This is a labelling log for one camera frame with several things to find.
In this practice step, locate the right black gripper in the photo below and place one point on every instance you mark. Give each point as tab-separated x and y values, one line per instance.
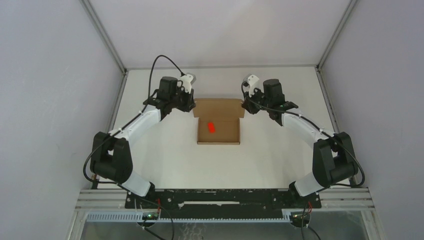
248	106

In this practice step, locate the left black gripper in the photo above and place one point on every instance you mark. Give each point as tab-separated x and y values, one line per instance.
190	104

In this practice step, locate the brown cardboard box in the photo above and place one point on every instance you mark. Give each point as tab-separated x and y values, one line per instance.
225	113

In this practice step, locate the small red block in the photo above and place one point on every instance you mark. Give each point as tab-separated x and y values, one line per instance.
211	127

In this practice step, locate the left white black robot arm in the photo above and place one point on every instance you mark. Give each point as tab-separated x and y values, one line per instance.
111	156

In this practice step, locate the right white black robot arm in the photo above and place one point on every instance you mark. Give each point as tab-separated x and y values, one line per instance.
333	158

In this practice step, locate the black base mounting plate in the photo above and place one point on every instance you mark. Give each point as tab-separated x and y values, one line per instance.
256	202

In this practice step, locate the left green circuit board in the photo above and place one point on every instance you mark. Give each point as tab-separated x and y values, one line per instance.
150	216

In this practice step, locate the green circuit board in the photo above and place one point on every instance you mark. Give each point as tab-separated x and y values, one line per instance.
300	217
150	216

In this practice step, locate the right green circuit board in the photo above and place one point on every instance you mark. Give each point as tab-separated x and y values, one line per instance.
300	217

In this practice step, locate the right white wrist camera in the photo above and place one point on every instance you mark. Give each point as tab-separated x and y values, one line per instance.
249	84

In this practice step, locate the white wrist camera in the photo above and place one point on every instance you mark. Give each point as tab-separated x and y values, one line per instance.
187	80
249	84

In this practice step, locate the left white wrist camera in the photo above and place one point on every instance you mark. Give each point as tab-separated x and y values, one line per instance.
187	80

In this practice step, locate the aluminium frame rail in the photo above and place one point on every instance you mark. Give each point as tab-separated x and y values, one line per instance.
346	199

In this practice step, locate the white slotted cable duct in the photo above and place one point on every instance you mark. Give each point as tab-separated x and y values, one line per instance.
132	217

